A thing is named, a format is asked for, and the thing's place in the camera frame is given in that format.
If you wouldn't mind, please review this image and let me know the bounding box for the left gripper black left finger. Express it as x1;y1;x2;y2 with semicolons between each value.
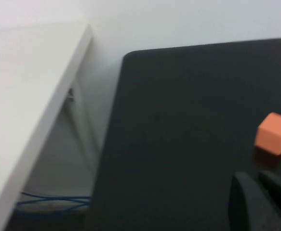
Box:
227;171;281;231

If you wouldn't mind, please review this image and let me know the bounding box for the orange foam cube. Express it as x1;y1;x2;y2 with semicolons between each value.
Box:
254;112;281;156

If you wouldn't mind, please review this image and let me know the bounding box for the white side table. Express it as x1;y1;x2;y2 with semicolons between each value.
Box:
0;23;100;231

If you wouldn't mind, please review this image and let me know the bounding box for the blue cable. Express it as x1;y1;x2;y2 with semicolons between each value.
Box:
21;192;92;201
15;200;91;214

